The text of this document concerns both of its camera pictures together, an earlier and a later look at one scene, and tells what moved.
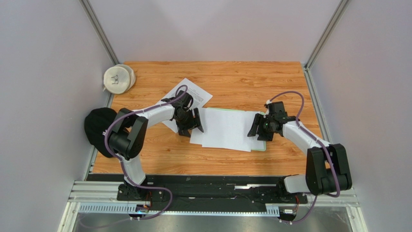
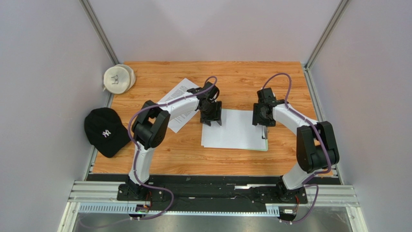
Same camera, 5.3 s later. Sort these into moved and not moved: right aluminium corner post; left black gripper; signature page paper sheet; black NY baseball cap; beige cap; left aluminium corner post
Moved: signature page paper sheet; left black gripper
Not moved: black NY baseball cap; beige cap; right aluminium corner post; left aluminium corner post
